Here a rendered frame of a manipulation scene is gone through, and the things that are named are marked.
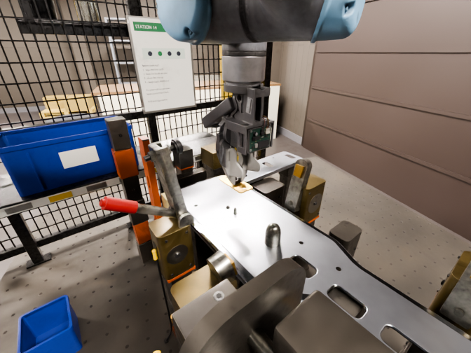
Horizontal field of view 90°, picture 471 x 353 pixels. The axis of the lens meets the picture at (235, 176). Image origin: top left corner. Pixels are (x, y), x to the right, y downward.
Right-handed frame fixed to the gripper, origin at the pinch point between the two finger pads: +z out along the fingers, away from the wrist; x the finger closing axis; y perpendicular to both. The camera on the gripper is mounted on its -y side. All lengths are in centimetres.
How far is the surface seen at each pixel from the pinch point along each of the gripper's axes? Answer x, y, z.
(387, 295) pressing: 6.0, 32.9, 9.8
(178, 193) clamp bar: -14.7, 1.8, -2.1
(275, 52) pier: 299, -274, -20
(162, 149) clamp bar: -16.3, 1.7, -11.0
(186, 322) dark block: -24.2, 23.5, -2.0
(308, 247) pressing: 4.6, 18.3, 10.0
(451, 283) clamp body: 13.1, 38.4, 6.7
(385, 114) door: 239, -58, 32
